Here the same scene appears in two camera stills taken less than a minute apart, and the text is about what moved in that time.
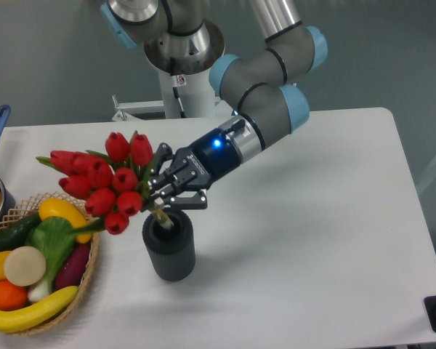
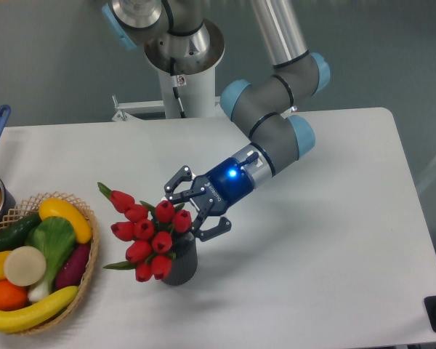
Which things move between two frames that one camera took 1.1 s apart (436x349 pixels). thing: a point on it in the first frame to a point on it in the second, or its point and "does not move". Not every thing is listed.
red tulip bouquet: [113, 184] to [146, 226]
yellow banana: [1, 321] does not move
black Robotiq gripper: [209, 158] to [227, 186]
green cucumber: [12, 236] does not move
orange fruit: [3, 295] does not move
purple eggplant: [70, 273] does not move
